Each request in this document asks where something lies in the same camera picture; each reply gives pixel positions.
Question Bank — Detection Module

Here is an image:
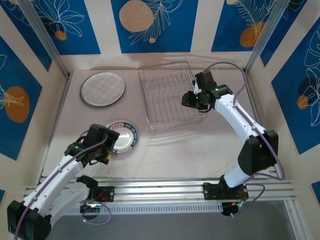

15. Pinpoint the small plate dark lettered rim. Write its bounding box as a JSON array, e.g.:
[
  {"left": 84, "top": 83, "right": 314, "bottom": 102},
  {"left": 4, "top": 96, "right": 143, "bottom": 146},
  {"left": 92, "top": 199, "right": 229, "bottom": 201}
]
[{"left": 106, "top": 120, "right": 138, "bottom": 154}]

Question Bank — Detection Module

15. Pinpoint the watermelon print plate teal rim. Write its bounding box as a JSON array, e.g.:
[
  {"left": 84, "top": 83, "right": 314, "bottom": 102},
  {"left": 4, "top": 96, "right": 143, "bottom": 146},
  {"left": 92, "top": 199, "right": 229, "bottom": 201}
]
[{"left": 104, "top": 118, "right": 140, "bottom": 157}]

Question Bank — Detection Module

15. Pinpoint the metal wire dish rack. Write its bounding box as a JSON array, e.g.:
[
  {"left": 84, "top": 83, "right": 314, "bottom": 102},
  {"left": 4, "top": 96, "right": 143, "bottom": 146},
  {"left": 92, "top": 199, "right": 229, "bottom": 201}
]
[{"left": 137, "top": 59, "right": 205, "bottom": 132}]

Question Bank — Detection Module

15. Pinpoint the large grid line plate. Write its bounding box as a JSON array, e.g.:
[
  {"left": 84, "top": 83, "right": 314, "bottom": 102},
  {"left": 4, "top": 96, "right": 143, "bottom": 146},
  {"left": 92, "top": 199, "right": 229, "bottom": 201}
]
[{"left": 79, "top": 71, "right": 126, "bottom": 107}]

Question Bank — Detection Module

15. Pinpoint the black controller box with LED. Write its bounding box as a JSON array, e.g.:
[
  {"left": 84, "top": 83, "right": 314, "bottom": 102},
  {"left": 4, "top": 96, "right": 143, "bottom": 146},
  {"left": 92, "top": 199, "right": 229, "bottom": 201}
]
[
  {"left": 221, "top": 201, "right": 247, "bottom": 218},
  {"left": 79, "top": 201, "right": 102, "bottom": 221}
]

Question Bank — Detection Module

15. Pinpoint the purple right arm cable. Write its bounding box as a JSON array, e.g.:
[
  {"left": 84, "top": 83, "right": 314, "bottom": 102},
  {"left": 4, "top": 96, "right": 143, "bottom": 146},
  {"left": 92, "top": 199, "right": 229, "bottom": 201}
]
[{"left": 206, "top": 61, "right": 286, "bottom": 216}]

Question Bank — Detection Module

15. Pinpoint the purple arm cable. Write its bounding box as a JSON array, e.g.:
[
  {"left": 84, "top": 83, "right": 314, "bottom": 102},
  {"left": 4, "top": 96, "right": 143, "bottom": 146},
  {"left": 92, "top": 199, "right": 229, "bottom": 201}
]
[
  {"left": 206, "top": 61, "right": 286, "bottom": 216},
  {"left": 13, "top": 136, "right": 112, "bottom": 240}
]

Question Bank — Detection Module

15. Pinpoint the wide aluminium base rail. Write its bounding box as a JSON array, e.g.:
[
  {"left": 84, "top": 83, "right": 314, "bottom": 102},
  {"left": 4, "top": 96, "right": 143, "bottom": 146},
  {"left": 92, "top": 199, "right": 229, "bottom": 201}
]
[{"left": 21, "top": 176, "right": 297, "bottom": 207}]

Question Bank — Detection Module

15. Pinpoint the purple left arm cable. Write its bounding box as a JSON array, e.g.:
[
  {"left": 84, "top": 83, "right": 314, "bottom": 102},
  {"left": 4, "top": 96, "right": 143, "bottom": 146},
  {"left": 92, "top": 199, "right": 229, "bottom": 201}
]
[{"left": 13, "top": 136, "right": 112, "bottom": 240}]

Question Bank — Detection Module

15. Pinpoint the white slotted cable duct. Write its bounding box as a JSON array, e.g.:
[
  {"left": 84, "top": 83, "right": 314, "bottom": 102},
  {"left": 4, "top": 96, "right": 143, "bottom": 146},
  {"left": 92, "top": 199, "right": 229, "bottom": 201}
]
[{"left": 49, "top": 203, "right": 224, "bottom": 216}]

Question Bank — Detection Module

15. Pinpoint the aluminium frame post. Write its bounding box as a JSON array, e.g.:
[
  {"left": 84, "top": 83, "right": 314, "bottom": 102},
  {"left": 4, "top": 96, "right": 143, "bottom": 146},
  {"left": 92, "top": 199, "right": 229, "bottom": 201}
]
[
  {"left": 17, "top": 0, "right": 73, "bottom": 78},
  {"left": 242, "top": 0, "right": 295, "bottom": 76}
]

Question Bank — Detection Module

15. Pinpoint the aluminium lower frame rail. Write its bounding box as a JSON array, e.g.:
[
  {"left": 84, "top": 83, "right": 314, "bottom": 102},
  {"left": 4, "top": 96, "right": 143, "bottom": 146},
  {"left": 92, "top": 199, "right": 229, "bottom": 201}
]
[{"left": 283, "top": 199, "right": 305, "bottom": 240}]

